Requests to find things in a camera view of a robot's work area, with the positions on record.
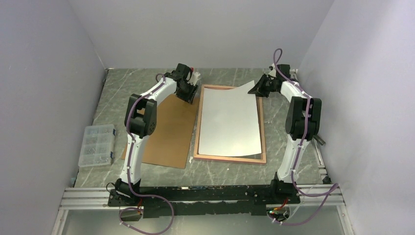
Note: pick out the clear plastic screw box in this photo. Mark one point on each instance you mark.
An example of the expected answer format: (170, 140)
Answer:
(97, 146)

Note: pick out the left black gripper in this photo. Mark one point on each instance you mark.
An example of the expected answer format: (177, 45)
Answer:
(190, 96)

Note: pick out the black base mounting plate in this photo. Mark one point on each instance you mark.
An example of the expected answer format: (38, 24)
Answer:
(202, 200)

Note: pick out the aluminium extrusion rail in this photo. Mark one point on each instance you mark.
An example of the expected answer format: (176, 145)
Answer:
(97, 198)

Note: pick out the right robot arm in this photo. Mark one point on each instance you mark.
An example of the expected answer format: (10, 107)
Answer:
(301, 125)

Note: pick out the blue landscape photo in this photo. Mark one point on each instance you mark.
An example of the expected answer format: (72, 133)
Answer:
(229, 122)

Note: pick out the pink wooden picture frame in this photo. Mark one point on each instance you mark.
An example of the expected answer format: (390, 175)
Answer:
(252, 159)

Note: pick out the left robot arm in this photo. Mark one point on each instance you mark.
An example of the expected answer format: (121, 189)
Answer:
(141, 121)

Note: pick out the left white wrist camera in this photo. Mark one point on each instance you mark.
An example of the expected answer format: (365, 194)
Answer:
(195, 77)

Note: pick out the brown backing board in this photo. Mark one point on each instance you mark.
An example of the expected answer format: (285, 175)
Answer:
(169, 144)

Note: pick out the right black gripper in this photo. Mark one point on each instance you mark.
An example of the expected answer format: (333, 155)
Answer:
(258, 89)

